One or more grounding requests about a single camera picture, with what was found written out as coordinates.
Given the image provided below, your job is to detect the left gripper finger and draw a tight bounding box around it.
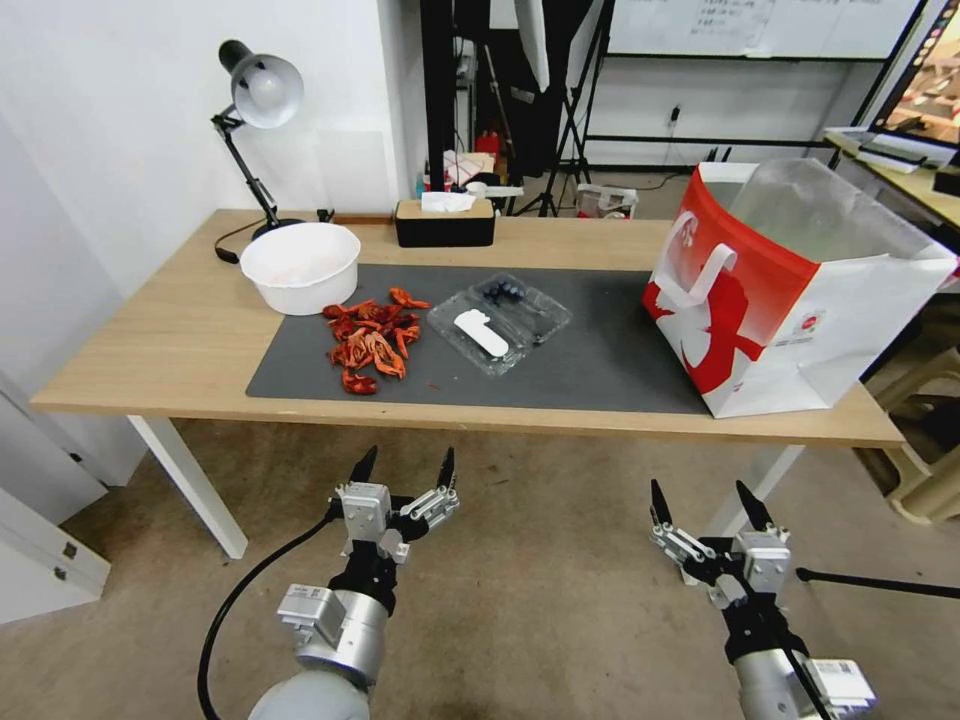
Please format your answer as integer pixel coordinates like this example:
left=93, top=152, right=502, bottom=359
left=332, top=446, right=380, bottom=502
left=400, top=446, right=461, bottom=537

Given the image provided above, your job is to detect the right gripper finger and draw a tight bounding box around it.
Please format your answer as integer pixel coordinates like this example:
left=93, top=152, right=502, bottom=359
left=737, top=480, right=791, bottom=544
left=648, top=479, right=718, bottom=576

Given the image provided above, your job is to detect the red and white takeout bag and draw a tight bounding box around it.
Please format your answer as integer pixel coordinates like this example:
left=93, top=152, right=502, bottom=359
left=641, top=158, right=960, bottom=421

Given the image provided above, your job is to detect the clear plastic takeout container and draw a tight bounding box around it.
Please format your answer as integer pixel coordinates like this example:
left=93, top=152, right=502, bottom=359
left=425, top=272, right=576, bottom=381

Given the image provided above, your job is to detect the black tissue box wooden lid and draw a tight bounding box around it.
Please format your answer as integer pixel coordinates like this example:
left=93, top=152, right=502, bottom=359
left=394, top=197, right=497, bottom=250

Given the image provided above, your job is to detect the black tripod leg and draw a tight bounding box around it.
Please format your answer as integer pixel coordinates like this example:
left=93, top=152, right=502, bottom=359
left=794, top=566, right=960, bottom=603

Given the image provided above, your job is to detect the white label strip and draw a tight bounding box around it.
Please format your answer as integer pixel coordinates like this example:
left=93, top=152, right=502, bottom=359
left=452, top=308, right=510, bottom=361

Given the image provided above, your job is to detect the white round bowl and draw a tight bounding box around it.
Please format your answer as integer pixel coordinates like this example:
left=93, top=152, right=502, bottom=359
left=239, top=221, right=363, bottom=317

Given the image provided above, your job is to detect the beige plastic stool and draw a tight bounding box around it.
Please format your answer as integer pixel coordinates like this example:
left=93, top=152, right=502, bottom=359
left=862, top=296, right=960, bottom=526

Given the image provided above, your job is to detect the dark grey table mat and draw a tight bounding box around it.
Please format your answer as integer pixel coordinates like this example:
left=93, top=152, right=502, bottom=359
left=245, top=262, right=714, bottom=417

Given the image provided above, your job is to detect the wooden table with white legs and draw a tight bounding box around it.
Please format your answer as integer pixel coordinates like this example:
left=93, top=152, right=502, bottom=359
left=29, top=208, right=909, bottom=561

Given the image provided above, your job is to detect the white tissue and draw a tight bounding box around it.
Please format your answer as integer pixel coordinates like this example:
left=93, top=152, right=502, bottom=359
left=419, top=190, right=479, bottom=216

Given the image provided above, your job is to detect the white cabinet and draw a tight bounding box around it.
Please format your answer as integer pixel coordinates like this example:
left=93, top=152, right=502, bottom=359
left=0, top=352, right=151, bottom=625

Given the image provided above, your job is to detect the clear plastic storage box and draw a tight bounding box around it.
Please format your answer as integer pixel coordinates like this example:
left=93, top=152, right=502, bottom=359
left=575, top=182, right=640, bottom=221

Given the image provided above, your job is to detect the pale side table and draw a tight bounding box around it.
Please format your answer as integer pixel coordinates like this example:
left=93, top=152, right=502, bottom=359
left=821, top=125, right=960, bottom=230

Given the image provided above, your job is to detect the black metal rack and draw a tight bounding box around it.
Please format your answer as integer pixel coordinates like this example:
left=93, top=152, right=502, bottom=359
left=418, top=0, right=498, bottom=198

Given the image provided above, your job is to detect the black desk lamp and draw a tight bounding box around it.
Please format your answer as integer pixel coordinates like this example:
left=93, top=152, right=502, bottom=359
left=210, top=38, right=307, bottom=243

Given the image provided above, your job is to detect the black tripod stand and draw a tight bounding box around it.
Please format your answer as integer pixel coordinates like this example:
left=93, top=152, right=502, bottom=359
left=515, top=0, right=610, bottom=220

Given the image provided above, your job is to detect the white softbox panel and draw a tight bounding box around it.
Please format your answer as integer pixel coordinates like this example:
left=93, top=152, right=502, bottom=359
left=490, top=0, right=553, bottom=93

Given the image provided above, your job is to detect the computer monitor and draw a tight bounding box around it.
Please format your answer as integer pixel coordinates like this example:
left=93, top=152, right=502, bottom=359
left=868, top=0, right=960, bottom=145

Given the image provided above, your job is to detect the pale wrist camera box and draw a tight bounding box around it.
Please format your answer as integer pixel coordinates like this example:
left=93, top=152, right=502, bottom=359
left=340, top=483, right=394, bottom=543
left=734, top=530, right=793, bottom=595

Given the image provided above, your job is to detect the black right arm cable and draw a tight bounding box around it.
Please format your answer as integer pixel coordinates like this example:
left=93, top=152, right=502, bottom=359
left=778, top=622, right=835, bottom=720

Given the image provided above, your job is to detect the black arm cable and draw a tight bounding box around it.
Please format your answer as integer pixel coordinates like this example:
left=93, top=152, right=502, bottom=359
left=196, top=513, right=354, bottom=720
left=778, top=622, right=835, bottom=720

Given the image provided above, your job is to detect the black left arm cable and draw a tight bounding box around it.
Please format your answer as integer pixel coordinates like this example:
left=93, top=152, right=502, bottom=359
left=196, top=513, right=354, bottom=720

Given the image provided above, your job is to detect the black lamp cable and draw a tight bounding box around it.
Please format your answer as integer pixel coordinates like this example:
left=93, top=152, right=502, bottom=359
left=215, top=223, right=261, bottom=265

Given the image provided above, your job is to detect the whiteboard with black frame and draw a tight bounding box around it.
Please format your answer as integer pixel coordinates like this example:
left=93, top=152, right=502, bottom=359
left=583, top=0, right=928, bottom=149

